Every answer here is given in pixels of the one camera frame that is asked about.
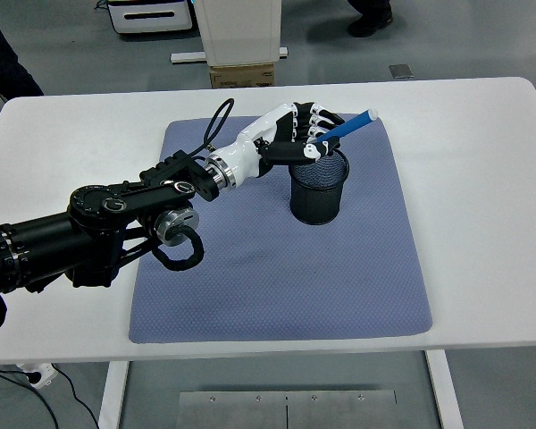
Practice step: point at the white table leg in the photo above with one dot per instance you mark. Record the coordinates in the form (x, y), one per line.
(444, 393)
(113, 393)

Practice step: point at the cardboard box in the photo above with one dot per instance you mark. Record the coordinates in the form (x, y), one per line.
(243, 76)

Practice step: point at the small grey floor plate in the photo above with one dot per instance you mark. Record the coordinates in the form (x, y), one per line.
(401, 71)

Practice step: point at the blue marker pen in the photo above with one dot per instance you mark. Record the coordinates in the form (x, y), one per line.
(357, 123)

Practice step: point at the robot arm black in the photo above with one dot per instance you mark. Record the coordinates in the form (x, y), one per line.
(49, 241)

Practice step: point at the grey metal plate with screws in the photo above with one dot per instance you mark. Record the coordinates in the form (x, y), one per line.
(250, 411)

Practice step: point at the white power strip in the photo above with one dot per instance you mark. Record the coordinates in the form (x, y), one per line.
(42, 373)

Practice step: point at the person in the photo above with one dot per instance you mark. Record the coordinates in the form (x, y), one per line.
(371, 22)
(4, 62)

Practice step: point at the white base bar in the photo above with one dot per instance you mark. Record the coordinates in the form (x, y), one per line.
(187, 56)

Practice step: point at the black mesh pen holder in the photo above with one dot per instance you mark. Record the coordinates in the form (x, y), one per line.
(317, 203)

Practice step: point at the white upright panel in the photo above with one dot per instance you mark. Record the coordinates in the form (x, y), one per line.
(239, 31)

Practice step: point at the white appliance with black slot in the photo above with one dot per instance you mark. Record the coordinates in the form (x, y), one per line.
(152, 24)

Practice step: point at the blue-grey textured mat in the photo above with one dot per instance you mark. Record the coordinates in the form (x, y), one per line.
(272, 277)

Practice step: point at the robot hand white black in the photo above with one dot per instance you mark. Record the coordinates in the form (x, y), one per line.
(259, 129)

